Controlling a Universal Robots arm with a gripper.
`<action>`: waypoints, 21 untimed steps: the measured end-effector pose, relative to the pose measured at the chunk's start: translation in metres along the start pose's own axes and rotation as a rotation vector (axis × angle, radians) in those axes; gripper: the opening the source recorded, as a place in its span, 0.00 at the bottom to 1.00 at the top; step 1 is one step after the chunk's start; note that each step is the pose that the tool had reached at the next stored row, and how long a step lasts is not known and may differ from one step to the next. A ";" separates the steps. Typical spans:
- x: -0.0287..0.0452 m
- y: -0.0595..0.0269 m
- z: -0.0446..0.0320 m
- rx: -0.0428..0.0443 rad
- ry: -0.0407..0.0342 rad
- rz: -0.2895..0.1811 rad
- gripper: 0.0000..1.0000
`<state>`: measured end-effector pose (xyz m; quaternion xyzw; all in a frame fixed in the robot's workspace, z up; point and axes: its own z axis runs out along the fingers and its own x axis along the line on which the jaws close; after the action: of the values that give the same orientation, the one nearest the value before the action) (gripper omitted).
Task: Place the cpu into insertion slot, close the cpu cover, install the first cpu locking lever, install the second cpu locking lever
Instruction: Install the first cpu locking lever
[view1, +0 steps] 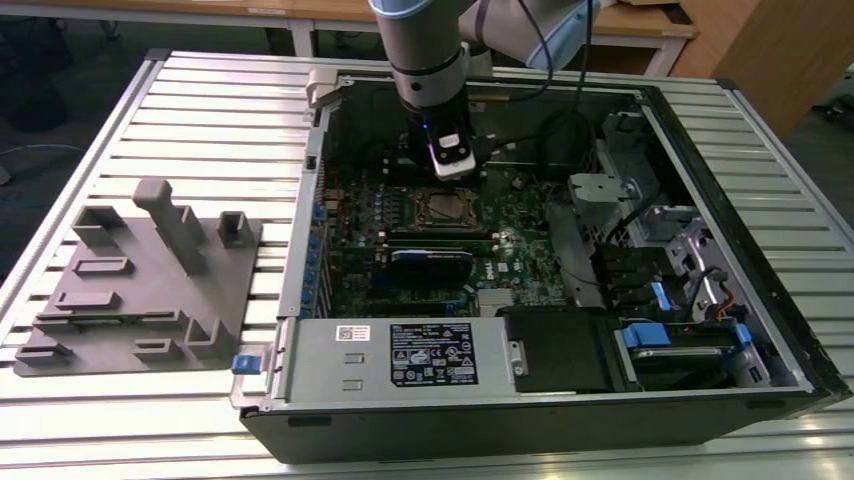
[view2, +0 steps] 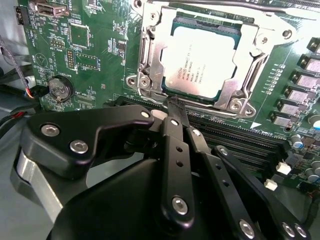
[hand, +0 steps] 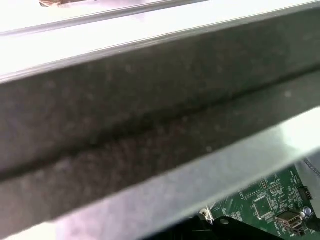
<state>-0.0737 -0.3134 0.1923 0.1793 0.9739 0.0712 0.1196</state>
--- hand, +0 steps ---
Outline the black open PC case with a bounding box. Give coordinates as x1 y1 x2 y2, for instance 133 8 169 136
0 4 320 240

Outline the silver internal USB port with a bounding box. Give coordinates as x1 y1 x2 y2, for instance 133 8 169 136
274 211 305 230

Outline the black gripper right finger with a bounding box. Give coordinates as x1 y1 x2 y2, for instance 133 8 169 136
192 216 285 240

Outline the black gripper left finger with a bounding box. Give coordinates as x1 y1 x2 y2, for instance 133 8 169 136
153 217 200 240

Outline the green motherboard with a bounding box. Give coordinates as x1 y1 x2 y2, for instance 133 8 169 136
209 162 320 240

